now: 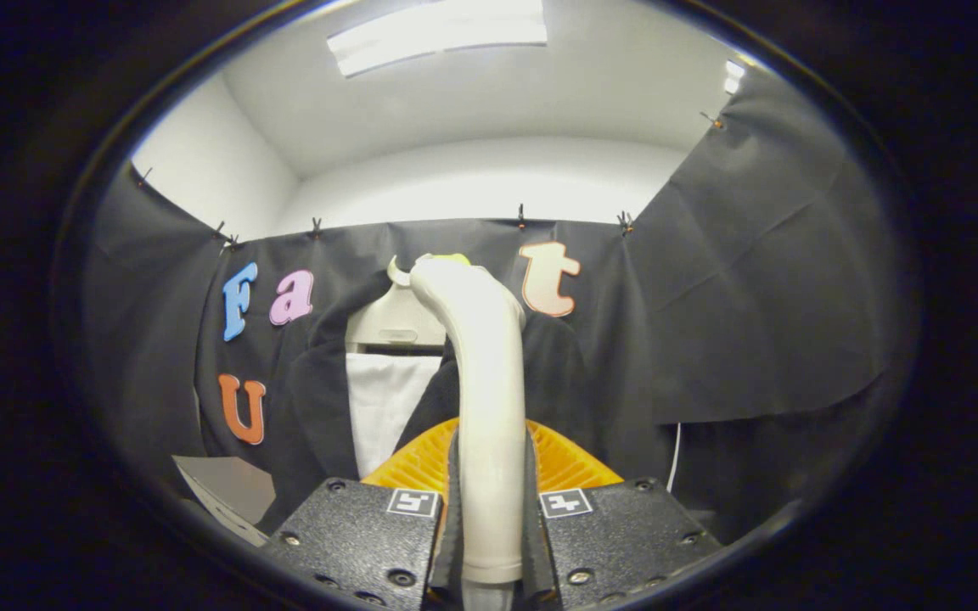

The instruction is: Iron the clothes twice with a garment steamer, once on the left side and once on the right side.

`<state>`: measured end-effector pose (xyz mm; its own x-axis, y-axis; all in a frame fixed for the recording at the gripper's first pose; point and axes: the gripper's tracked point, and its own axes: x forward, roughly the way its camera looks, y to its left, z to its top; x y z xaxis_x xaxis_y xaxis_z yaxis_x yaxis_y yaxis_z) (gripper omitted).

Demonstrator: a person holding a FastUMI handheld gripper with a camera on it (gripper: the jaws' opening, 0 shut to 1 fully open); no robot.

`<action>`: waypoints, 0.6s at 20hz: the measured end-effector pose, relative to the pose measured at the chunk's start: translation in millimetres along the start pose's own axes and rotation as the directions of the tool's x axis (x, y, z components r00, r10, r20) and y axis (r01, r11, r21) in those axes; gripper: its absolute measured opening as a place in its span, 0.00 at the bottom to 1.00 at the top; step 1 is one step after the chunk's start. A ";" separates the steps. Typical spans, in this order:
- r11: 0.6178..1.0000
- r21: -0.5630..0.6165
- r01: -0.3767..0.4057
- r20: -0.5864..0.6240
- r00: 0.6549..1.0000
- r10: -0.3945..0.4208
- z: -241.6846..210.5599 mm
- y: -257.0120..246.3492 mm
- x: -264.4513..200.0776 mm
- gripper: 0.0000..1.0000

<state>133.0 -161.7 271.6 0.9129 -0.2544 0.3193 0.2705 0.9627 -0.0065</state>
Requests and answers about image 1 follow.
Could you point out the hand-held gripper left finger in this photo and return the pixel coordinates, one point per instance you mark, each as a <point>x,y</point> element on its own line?
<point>353,543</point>

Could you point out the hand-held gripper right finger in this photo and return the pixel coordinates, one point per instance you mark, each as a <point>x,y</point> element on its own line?
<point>625,535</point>

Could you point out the white shirt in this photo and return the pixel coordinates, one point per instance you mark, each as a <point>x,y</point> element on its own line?
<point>387,407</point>

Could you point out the black blazer jacket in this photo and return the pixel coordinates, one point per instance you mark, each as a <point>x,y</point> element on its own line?
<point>319,399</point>

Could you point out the white clothes hanger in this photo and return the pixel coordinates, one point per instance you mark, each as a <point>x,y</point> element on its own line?
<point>396,322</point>

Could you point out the white garment steamer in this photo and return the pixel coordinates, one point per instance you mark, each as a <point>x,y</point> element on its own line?
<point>489,407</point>

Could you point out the long ceiling light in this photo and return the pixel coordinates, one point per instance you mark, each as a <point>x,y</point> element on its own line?
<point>438,34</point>

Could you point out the grey cabinet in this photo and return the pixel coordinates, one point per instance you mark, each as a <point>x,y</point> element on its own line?
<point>230,484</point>

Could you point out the black backdrop cloth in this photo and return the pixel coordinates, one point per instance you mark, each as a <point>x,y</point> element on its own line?
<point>752,297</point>

